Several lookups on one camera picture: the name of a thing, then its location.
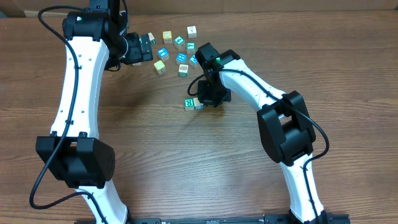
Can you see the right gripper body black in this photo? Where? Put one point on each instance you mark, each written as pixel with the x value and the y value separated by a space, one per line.
pixel 213 93

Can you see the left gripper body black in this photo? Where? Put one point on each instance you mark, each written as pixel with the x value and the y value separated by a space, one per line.
pixel 134 53

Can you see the pretzel picture block blue side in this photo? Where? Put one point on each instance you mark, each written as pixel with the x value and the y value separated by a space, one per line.
pixel 197 104

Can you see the green letter R block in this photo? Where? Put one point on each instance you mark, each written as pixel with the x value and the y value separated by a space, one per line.
pixel 189 104

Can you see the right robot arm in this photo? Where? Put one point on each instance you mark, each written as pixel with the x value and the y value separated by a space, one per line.
pixel 287 132

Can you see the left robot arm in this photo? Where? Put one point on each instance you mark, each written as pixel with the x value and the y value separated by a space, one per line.
pixel 96 39

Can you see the white block green number side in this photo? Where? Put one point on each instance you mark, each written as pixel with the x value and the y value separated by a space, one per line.
pixel 151 38

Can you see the blue letter T block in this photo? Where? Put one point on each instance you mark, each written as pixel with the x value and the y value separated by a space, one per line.
pixel 163 54

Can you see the yellow block number 1 side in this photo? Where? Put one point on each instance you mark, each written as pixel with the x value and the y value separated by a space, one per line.
pixel 160 67

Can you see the yellow block top row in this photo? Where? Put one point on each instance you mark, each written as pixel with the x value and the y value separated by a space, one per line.
pixel 167 36

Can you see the pineapple picture block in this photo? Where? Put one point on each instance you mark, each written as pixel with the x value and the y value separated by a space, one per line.
pixel 183 70

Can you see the blue letter P block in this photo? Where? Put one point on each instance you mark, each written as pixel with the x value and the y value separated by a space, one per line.
pixel 193 61

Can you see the green number 4 block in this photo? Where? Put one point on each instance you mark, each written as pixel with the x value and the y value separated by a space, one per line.
pixel 179 42

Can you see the blue letter H block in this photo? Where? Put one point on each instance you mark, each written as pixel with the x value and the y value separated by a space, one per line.
pixel 181 58

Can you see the green number 7 block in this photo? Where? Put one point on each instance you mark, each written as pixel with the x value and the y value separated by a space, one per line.
pixel 190 48

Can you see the white block M side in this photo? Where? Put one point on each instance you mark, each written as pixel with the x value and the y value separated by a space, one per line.
pixel 192 32

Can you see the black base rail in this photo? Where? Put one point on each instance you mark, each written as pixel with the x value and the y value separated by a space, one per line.
pixel 205 221

